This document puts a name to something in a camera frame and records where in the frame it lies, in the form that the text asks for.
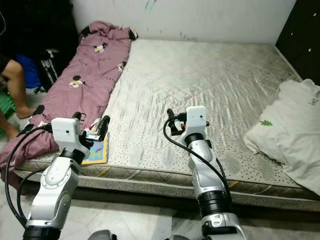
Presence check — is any blue yellow-edged picture book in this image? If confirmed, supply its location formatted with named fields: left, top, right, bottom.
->
left=81, top=131, right=110, bottom=166

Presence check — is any pink cartoon mouse blanket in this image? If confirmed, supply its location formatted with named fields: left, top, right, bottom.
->
left=0, top=20, right=139, bottom=190

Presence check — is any white quilted patterned mattress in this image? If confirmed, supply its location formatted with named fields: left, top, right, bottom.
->
left=12, top=39, right=320, bottom=212

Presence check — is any black bag with white print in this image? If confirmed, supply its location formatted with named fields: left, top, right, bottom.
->
left=37, top=46, right=66, bottom=95

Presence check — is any person in black clothes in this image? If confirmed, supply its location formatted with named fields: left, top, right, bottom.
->
left=0, top=0, right=40, bottom=142

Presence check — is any blue bag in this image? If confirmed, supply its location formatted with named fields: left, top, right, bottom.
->
left=14, top=53, right=42, bottom=91

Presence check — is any green plastic stool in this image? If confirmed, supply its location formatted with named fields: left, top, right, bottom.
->
left=0, top=91, right=17, bottom=133

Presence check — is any silver left robot leg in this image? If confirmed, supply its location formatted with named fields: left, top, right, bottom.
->
left=86, top=229, right=117, bottom=240

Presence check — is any white pillow with green tree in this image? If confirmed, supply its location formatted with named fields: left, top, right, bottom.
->
left=243, top=78, right=320, bottom=197

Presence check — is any dark tufted studded headboard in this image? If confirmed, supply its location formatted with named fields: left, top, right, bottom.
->
left=275, top=0, right=320, bottom=86

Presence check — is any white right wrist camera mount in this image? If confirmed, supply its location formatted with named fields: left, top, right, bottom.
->
left=184, top=105, right=210, bottom=138

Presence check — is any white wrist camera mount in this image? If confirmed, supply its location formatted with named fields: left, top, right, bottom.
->
left=184, top=105, right=210, bottom=138
left=50, top=117, right=89, bottom=157

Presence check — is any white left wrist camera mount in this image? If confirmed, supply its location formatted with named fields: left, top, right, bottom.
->
left=50, top=117, right=89, bottom=157

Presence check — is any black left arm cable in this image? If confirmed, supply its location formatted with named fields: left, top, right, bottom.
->
left=4, top=125, right=56, bottom=228
left=16, top=167, right=48, bottom=221

